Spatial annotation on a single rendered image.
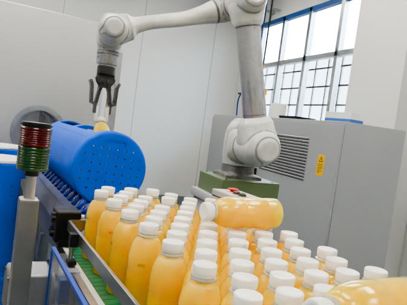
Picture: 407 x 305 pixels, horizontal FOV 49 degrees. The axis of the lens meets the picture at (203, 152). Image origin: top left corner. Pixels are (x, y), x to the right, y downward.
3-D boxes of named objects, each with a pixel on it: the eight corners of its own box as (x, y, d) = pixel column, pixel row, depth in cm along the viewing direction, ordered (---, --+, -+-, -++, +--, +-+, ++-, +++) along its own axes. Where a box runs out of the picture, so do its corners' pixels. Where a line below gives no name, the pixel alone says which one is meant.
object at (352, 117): (336, 124, 325) (337, 113, 324) (362, 126, 303) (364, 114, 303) (324, 121, 319) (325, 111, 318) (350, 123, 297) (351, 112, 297)
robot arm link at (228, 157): (247, 164, 219) (253, 120, 218) (262, 169, 202) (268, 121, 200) (216, 161, 215) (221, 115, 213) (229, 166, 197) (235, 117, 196)
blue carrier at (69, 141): (86, 175, 250) (95, 125, 249) (138, 210, 173) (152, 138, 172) (33, 167, 236) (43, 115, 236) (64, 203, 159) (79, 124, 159)
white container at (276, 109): (279, 120, 411) (281, 104, 410) (288, 121, 396) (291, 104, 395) (264, 118, 405) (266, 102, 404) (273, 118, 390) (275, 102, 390)
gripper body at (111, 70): (114, 68, 190) (111, 89, 190) (94, 65, 186) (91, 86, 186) (119, 66, 183) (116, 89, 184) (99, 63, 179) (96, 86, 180)
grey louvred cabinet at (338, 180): (237, 246, 504) (255, 120, 495) (373, 340, 304) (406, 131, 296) (193, 245, 484) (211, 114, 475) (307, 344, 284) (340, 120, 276)
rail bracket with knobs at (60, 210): (79, 239, 137) (83, 207, 137) (84, 247, 131) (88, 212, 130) (45, 239, 132) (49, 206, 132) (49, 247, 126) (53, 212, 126)
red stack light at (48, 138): (48, 146, 97) (49, 127, 97) (52, 149, 91) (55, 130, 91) (16, 143, 94) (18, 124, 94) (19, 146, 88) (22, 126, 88)
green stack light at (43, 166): (45, 168, 97) (48, 146, 97) (50, 172, 92) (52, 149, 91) (14, 166, 94) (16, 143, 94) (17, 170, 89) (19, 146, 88)
